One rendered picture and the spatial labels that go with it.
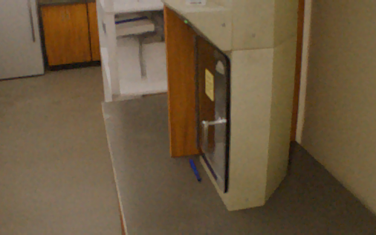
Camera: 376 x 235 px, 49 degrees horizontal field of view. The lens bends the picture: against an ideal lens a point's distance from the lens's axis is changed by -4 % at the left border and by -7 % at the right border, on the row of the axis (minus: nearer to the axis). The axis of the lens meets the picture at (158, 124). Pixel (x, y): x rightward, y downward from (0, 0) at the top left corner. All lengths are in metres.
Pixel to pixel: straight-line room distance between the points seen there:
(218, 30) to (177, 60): 0.41
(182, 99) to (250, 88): 0.41
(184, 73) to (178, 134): 0.22
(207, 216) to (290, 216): 0.24
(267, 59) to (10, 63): 5.23
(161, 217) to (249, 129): 0.35
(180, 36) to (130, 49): 1.05
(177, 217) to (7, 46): 5.05
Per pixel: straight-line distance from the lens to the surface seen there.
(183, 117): 1.50
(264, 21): 1.08
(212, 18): 1.03
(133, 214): 1.27
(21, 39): 6.02
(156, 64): 2.37
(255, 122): 1.16
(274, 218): 1.25
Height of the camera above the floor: 1.67
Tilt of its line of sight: 24 degrees down
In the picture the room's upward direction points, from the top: 3 degrees counter-clockwise
